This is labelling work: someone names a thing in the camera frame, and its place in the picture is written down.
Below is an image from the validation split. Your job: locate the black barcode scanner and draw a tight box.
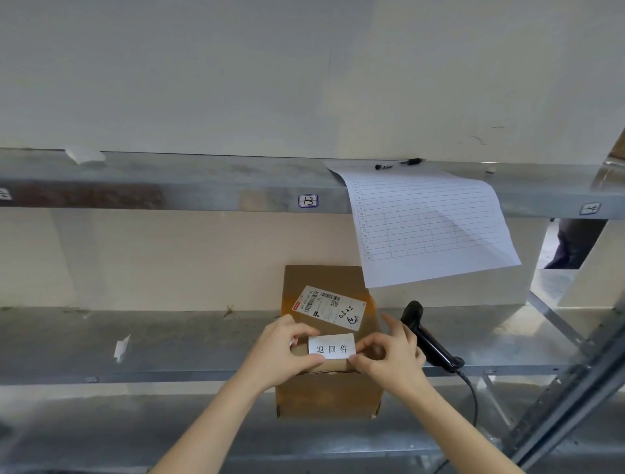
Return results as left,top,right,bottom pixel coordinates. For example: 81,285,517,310
400,301,466,375

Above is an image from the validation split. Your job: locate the galvanized metal shelf rack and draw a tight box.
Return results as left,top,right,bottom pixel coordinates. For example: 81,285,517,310
0,146,625,474

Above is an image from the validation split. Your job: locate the white printed label sticker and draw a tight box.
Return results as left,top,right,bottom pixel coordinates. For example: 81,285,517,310
308,334,356,360

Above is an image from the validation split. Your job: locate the person's right forearm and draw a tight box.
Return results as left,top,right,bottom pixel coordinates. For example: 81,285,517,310
388,373,527,474

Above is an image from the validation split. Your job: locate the white paper table sheet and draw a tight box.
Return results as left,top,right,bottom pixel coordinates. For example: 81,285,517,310
323,160,522,289

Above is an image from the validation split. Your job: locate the black scanner cable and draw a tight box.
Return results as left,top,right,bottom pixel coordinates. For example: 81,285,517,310
432,369,479,474

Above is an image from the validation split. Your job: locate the person's left hand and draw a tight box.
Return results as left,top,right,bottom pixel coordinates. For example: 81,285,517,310
238,314,326,392

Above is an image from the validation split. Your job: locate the white barcode shipping label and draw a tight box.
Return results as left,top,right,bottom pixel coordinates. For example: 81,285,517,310
291,285,367,333

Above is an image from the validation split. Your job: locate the person's left forearm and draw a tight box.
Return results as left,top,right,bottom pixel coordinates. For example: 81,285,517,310
149,378,274,474

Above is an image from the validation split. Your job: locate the brown cardboard carton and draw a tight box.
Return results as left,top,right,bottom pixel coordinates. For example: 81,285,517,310
604,127,625,163

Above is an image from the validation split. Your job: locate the brown cardboard box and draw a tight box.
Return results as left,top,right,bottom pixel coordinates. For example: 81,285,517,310
275,265,382,420

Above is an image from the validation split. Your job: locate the black marker pen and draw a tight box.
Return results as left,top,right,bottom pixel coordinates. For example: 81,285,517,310
374,157,424,171

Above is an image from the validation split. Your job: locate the person's right hand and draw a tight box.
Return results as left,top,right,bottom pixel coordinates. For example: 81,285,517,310
349,313,428,397

